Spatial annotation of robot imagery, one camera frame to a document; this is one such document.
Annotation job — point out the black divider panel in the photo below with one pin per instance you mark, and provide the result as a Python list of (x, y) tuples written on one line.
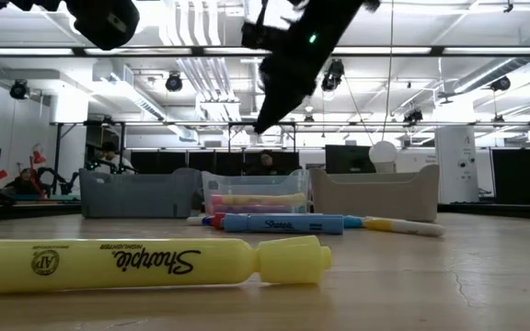
[(164, 163), (515, 174)]

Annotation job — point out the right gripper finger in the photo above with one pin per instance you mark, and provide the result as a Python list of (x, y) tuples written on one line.
[(276, 108)]

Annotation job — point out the yellow Sharpie highlighter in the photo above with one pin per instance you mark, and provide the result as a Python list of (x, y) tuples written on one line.
[(108, 264)]

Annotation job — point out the dark grey bin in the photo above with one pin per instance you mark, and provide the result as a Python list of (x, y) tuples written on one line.
[(131, 193)]

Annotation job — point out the pale beige bin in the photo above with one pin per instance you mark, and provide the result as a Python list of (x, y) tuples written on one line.
[(375, 197)]

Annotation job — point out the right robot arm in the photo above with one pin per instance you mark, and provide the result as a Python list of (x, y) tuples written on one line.
[(338, 14)]

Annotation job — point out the clear plastic bin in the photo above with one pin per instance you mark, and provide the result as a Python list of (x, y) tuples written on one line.
[(256, 181)]

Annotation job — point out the black monitor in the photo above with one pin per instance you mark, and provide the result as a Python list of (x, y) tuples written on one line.
[(345, 160)]

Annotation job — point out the person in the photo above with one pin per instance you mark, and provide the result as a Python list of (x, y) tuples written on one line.
[(23, 181), (108, 156), (265, 163)]

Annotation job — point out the black background robot arm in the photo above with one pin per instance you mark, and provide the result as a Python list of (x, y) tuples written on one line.
[(55, 174)]

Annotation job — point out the black ceiling spotlight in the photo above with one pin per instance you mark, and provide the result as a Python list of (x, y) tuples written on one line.
[(331, 78), (500, 84), (412, 116), (174, 83), (19, 90)]

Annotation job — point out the white marker yellow cap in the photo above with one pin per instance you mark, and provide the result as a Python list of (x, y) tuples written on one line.
[(412, 227)]

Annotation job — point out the blue Sharpie highlighter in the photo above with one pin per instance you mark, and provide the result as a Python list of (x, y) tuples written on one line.
[(283, 224)]

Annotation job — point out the black frame crossbar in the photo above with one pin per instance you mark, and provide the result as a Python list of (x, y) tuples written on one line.
[(154, 51)]

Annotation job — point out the white pillar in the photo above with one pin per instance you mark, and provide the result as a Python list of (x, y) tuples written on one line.
[(458, 165)]

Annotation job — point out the orange-yellow highlighter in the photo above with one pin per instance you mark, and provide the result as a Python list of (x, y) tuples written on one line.
[(265, 199)]

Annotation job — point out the red dry-erase marker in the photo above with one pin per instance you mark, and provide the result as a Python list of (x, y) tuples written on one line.
[(219, 220)]

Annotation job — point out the red stand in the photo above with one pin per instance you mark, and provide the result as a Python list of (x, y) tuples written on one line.
[(38, 158)]

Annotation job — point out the white marker dark-blue cap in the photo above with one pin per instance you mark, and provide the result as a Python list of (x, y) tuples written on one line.
[(200, 220)]

